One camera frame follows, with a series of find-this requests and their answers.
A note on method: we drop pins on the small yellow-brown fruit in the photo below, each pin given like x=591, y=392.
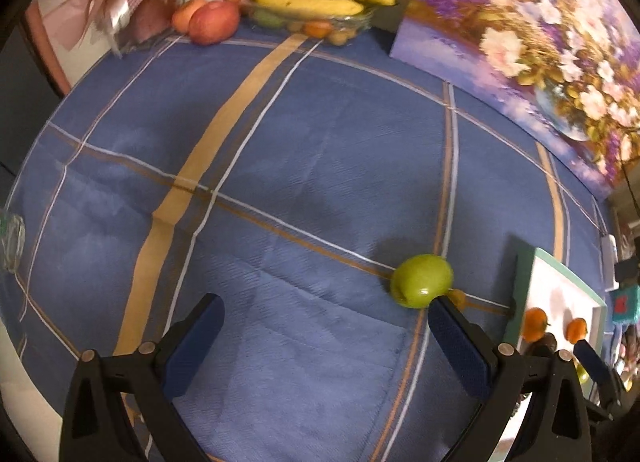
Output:
x=458, y=299

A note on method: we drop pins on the orange peach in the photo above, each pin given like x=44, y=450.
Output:
x=184, y=14

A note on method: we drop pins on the floral canvas painting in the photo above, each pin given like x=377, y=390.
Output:
x=525, y=41

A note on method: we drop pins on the glass fruit bowl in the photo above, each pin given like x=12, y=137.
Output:
x=350, y=21

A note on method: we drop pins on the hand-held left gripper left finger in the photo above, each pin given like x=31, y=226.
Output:
x=195, y=344

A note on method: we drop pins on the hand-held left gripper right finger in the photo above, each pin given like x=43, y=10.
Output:
x=460, y=354

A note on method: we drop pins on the clear plastic container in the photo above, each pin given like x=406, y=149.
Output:
x=10, y=242

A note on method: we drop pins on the green round fruit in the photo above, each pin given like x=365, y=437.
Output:
x=582, y=375
x=421, y=281

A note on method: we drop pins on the small orange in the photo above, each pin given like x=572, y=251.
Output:
x=318, y=29

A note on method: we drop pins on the teal box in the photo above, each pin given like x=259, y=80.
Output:
x=625, y=306

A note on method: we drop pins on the small green fruit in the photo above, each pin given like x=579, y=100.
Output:
x=267, y=17

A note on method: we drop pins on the white tray with teal rim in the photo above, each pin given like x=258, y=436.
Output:
x=555, y=292

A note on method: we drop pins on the black power adapter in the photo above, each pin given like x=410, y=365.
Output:
x=627, y=271

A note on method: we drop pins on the dark brown avocado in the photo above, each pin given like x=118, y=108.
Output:
x=547, y=342

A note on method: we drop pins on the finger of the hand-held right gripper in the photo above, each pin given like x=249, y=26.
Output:
x=597, y=372

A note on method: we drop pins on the white power strip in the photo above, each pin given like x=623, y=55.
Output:
x=609, y=254

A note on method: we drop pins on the blue plaid tablecloth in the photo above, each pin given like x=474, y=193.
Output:
x=300, y=192

